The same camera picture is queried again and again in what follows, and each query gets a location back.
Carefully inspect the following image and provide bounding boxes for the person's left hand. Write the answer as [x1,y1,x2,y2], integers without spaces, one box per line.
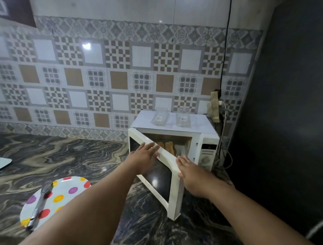
[125,142,160,176]

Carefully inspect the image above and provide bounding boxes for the person's left forearm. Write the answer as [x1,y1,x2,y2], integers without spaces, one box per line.
[19,162,138,245]

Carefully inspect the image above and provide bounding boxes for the black cable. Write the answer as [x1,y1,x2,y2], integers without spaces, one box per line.
[219,0,232,94]

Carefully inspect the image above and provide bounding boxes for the white power cable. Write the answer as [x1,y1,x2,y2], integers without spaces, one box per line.
[214,100,233,170]

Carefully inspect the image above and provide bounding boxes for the white microwave door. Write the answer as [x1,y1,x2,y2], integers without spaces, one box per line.
[128,127,185,221]

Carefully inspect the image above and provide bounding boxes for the white cord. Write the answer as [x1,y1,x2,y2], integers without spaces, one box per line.
[306,220,323,240]

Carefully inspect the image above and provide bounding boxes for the white microwave oven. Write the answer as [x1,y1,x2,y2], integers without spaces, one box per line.
[130,110,220,172]

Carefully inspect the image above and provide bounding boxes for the clear plastic container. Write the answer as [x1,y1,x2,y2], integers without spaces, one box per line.
[176,108,191,128]
[151,107,170,127]

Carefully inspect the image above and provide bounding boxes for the metal tongs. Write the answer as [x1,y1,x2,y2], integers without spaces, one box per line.
[26,180,54,231]

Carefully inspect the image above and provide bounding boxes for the person's right hand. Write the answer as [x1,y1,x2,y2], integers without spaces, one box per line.
[176,155,229,199]

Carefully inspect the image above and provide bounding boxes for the white board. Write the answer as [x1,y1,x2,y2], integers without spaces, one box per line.
[0,157,13,170]

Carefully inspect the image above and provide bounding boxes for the polka dot plate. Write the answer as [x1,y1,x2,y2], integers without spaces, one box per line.
[20,176,92,231]

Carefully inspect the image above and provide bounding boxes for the person's right forearm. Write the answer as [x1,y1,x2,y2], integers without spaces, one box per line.
[207,181,314,245]

